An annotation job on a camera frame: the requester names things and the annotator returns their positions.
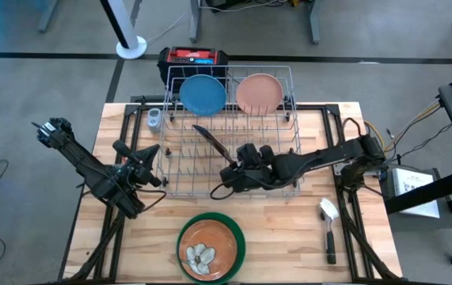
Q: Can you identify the white floor cable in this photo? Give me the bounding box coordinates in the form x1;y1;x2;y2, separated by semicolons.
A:
146;11;187;44

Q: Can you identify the black aluminium table frame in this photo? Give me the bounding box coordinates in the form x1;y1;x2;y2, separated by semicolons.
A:
57;94;405;285

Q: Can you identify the thin black cable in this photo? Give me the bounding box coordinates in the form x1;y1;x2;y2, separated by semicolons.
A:
397;123;452;160

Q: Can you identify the red black power station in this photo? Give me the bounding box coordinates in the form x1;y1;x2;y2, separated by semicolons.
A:
157;46;230;94

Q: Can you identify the green plate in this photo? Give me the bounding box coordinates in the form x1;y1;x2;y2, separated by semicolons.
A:
176;211;246;285

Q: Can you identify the teal patterned plate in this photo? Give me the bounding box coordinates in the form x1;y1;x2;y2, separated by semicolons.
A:
192;124;235;164

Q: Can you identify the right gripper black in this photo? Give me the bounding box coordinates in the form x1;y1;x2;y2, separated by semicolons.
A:
219;142;290;193

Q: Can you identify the pink plate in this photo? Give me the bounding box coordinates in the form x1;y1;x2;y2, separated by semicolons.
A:
235;73;284;116

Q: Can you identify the white booklet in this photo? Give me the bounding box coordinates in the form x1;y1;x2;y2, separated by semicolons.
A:
391;168;441;219

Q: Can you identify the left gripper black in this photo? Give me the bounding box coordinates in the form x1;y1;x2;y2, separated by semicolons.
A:
112;139;163;188

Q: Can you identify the grey wire dish rack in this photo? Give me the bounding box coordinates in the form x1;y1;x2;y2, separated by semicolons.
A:
156;65;302;199

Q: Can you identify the white dish brush black handle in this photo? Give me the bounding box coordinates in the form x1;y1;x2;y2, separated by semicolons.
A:
318;196;340;265

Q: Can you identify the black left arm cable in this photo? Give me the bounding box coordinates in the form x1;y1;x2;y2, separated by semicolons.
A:
134;188;168;213

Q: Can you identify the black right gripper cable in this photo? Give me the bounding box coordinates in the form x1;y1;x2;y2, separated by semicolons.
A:
209;184;237;201

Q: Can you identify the grey table leg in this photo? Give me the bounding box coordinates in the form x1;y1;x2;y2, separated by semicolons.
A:
188;0;203;44
309;0;322;45
37;0;59;34

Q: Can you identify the yellow cable bundle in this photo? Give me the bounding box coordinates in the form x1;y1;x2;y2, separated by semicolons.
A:
363;98;443;154

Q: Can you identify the blue plate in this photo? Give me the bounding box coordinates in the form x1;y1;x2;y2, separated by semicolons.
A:
179;74;227;117

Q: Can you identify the brown flower plate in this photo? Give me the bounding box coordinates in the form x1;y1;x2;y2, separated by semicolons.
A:
178;219;238;282

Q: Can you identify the white round-base stand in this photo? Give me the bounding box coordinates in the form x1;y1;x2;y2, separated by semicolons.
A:
99;0;148;60

